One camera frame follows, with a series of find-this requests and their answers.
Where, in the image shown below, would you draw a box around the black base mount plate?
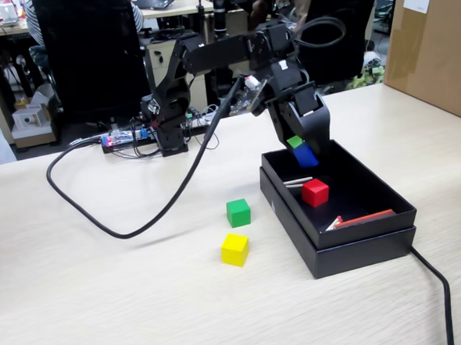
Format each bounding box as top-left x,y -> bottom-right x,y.
101,124 -> 214,162

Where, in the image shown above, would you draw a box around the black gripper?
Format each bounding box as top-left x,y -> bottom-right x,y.
262,55 -> 335,168

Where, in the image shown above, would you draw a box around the small open cardboard box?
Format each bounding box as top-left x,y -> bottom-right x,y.
9,101 -> 58,151

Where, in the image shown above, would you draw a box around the black cardboard box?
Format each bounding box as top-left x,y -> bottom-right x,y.
258,157 -> 420,284
259,133 -> 420,253

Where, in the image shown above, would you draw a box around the tall black office chair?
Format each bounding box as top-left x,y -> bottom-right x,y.
31,0 -> 152,129

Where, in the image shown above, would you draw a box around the large brown cardboard box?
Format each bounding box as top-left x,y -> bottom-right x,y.
377,0 -> 461,131

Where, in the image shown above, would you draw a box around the blue wooden cube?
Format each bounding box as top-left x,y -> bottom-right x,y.
292,142 -> 320,169

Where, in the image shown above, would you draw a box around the orange red stick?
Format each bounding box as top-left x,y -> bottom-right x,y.
336,208 -> 398,228

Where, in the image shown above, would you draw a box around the green wooden cube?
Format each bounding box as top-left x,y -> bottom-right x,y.
225,197 -> 252,229

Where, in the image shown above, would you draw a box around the blue controller circuit board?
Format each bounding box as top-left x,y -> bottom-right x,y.
99,126 -> 152,149

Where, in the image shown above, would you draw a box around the yellow wooden cube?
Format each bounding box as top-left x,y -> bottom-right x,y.
220,232 -> 251,269

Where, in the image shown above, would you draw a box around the green plush toy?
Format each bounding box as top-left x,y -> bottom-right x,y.
345,62 -> 387,92

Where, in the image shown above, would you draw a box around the black armrest office chair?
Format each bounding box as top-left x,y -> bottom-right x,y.
265,0 -> 389,101

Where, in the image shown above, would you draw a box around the white product box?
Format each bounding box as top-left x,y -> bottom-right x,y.
13,107 -> 45,133

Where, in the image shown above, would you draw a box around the red wooden cube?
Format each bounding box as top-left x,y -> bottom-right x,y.
300,176 -> 331,208

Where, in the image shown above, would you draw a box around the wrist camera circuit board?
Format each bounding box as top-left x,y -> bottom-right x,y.
226,73 -> 272,118

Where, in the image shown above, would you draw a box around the black pole white rings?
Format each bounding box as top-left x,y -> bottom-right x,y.
208,0 -> 238,108

